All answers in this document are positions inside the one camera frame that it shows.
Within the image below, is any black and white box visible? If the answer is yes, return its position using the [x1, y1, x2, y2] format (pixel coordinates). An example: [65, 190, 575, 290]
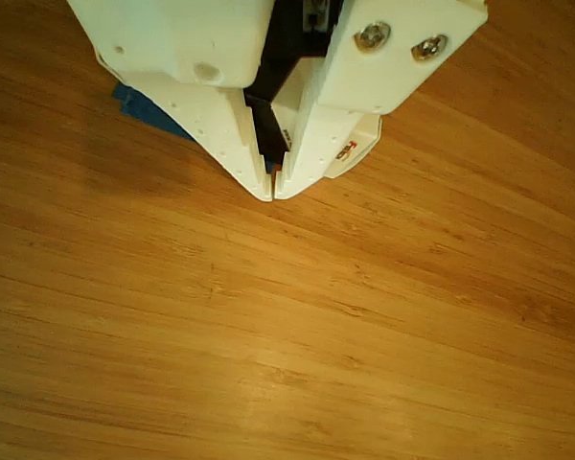
[242, 57, 383, 181]

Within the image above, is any blue tape square target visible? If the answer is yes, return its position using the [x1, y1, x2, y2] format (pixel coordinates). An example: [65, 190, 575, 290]
[109, 80, 277, 174]

